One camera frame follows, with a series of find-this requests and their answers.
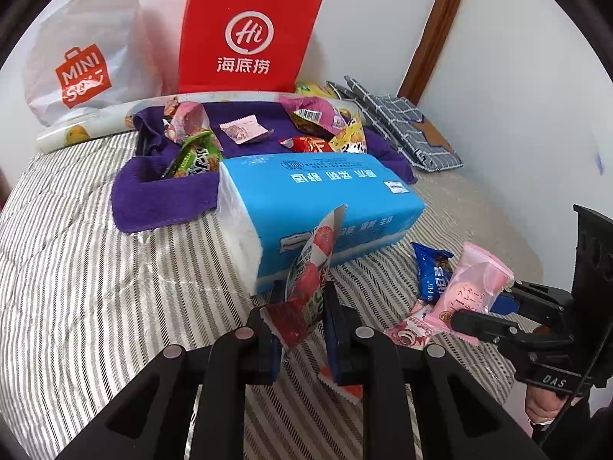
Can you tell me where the brown wooden door frame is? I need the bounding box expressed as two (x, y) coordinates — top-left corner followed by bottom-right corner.
(397, 0), (475, 106)

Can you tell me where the white printed paper roll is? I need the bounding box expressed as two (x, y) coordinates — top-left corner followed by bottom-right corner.
(36, 90), (300, 155)

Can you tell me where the grey plaid cloth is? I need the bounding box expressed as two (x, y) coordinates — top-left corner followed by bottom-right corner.
(326, 74), (464, 173)

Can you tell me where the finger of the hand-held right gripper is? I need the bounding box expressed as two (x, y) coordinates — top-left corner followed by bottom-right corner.
(493, 279), (574, 321)
(451, 309), (530, 347)

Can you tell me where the red fruit snack packet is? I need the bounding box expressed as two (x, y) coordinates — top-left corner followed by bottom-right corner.
(266, 204), (348, 348)

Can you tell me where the red paper bag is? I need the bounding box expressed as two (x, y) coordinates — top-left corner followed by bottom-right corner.
(178, 0), (326, 94)

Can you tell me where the green snack packet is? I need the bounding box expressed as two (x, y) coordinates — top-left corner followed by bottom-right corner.
(163, 129), (226, 180)

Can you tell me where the white plastic shopping bag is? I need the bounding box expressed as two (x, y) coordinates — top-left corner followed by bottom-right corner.
(21, 0), (166, 128)

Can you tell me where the blue tissue pack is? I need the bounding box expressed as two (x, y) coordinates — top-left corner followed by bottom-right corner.
(218, 152), (428, 295)

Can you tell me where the orange white wrapper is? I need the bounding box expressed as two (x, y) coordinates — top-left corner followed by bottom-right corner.
(318, 366), (365, 399)

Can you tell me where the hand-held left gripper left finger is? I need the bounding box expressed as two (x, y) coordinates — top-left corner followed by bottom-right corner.
(55, 282), (284, 460)

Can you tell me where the small yellow snack packet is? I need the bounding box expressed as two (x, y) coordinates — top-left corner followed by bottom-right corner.
(328, 117), (367, 155)

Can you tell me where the white purple sachet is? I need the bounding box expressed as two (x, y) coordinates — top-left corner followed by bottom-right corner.
(219, 114), (274, 145)

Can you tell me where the pink cartoon snack packet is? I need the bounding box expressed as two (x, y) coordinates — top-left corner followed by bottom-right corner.
(164, 98), (210, 147)

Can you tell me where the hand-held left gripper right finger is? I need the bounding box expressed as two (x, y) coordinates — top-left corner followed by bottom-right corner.
(323, 280), (551, 460)

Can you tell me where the light pink snack packet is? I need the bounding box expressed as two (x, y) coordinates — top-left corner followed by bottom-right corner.
(424, 242), (515, 346)

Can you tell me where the person's right forearm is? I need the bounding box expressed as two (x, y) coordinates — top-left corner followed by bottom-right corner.
(529, 386), (613, 458)

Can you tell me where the person's right hand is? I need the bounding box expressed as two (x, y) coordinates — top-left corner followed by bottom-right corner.
(524, 383), (578, 428)

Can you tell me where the pink white small snack packet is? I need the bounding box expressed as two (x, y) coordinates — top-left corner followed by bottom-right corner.
(383, 299), (439, 350)

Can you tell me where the red gold snack packet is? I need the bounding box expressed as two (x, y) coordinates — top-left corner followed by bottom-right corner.
(292, 135), (336, 154)

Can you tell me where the dark blue snack packet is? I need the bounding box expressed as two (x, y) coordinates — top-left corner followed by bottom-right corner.
(412, 242), (455, 304)

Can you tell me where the brown cardboard piece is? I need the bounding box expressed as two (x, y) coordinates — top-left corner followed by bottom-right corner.
(413, 117), (453, 151)

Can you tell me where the striped quilt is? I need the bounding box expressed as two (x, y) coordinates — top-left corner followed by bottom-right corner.
(0, 129), (575, 460)

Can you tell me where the purple towel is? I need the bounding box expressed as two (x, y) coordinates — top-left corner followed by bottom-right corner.
(111, 100), (417, 233)

